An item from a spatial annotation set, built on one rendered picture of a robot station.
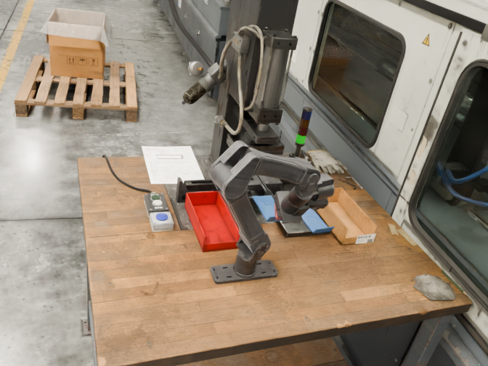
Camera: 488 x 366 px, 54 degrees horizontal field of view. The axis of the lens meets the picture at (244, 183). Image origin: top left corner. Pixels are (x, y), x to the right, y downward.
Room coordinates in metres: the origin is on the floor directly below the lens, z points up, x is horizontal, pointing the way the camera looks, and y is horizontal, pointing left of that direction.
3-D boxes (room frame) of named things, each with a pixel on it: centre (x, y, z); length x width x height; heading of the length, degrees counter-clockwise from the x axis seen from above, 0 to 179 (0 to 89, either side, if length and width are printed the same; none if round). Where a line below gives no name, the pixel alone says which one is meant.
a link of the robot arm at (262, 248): (1.11, -0.05, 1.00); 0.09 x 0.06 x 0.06; 34
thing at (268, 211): (1.33, -0.10, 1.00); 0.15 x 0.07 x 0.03; 24
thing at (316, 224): (1.41, -0.27, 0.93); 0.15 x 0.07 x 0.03; 27
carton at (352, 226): (1.47, -0.37, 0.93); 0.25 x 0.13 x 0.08; 24
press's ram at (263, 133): (1.59, 0.01, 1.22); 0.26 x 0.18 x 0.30; 24
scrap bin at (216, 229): (1.30, 0.09, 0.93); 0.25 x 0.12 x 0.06; 24
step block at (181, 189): (1.43, 0.20, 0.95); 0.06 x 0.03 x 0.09; 114
